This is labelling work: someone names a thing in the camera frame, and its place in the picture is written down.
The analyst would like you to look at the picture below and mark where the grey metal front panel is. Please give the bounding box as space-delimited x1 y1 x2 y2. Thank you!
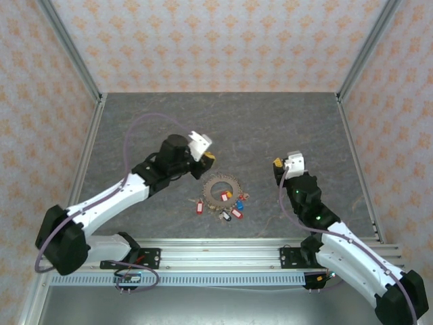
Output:
37 286 383 325

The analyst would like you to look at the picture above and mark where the black mount plate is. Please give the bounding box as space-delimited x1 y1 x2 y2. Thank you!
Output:
135 248 162 269
279 247 307 270

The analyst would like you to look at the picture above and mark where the aluminium frame post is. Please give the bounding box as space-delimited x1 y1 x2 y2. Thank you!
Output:
337 0 402 102
35 0 104 102

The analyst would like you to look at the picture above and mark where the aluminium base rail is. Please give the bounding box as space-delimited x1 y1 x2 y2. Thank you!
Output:
91 238 339 272

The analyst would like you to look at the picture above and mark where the aluminium table side rail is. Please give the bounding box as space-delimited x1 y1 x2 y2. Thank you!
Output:
336 93 424 325
16 94 108 325

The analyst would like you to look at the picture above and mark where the small controller board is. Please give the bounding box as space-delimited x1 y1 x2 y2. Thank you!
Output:
302 270 342 291
114 272 142 284

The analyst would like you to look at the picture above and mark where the large round metal keyring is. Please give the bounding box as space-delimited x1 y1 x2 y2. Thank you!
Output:
202 173 250 213

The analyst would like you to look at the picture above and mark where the slotted white cable duct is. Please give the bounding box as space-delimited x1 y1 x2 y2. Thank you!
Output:
50 273 307 287

